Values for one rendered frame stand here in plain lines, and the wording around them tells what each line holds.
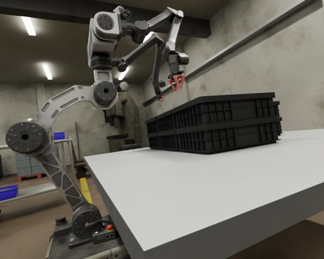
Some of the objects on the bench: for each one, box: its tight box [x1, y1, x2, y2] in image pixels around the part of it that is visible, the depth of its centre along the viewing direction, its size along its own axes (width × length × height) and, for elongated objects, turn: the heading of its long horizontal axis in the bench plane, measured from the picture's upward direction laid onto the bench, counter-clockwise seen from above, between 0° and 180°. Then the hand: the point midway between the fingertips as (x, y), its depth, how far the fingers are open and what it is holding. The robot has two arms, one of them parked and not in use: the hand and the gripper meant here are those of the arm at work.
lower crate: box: [147, 133, 163, 150], centre depth 150 cm, size 40×30×12 cm
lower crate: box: [157, 130, 182, 152], centre depth 122 cm, size 40×30×12 cm
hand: (178, 88), depth 113 cm, fingers open, 6 cm apart
